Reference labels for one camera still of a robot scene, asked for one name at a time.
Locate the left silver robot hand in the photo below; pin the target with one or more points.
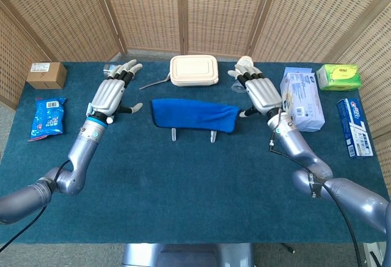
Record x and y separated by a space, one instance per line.
107 96

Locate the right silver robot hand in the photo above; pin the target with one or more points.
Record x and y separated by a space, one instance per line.
264 94

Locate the blue cloth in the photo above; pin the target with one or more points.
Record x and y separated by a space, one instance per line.
192 114

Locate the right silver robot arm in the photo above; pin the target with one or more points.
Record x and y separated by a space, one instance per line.
293 148

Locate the cream squeeze sauce bottle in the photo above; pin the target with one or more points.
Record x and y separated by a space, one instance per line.
245 60

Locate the white purple tissue pack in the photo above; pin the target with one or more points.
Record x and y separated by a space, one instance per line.
305 105

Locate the grey spoon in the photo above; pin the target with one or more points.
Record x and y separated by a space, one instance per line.
155 83

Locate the blue snack bag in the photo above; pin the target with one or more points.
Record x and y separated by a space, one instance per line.
47 118

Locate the brown cardboard box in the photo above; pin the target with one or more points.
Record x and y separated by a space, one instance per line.
46 76

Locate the beige lidded lunch box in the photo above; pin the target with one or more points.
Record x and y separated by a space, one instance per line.
194 71

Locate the green tissue pack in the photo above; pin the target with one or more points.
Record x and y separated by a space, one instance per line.
337 77

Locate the blue white toothpaste box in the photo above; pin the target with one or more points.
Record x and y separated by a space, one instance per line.
354 126

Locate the woven bamboo folding screen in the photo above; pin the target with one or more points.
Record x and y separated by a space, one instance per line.
195 10

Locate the teal table cloth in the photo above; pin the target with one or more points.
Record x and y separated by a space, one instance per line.
183 187

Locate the grey robot torso base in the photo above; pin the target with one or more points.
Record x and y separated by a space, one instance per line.
189 254

